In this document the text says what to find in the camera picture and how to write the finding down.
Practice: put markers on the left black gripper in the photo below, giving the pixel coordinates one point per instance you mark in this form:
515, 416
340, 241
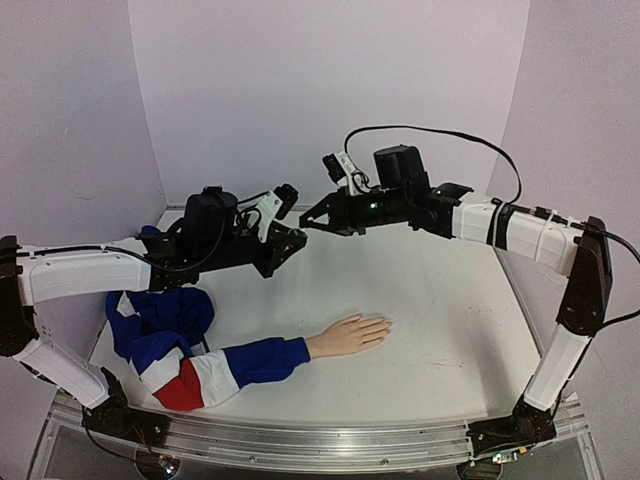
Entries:
282, 242

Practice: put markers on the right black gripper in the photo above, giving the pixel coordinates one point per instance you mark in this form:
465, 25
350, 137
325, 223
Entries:
335, 214

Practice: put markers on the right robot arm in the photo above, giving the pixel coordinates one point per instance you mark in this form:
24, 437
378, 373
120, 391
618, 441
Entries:
580, 253

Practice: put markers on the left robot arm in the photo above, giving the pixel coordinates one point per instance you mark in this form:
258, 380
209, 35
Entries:
213, 234

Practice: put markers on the mannequin hand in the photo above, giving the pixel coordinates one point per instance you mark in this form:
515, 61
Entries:
349, 336

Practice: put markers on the blue white red jacket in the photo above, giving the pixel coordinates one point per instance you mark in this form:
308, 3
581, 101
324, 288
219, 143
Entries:
161, 336

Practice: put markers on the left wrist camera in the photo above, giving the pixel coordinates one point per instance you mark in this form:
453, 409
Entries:
274, 205

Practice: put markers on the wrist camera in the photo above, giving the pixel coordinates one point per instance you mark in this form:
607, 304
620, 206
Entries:
345, 174
274, 205

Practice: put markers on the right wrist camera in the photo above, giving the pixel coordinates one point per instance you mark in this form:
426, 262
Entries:
345, 174

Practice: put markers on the aluminium front rail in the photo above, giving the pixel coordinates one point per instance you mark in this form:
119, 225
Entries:
324, 449

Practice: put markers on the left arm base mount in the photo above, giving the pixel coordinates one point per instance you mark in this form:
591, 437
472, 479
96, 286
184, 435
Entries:
116, 418

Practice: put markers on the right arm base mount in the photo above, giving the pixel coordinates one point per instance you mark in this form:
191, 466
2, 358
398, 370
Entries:
525, 427

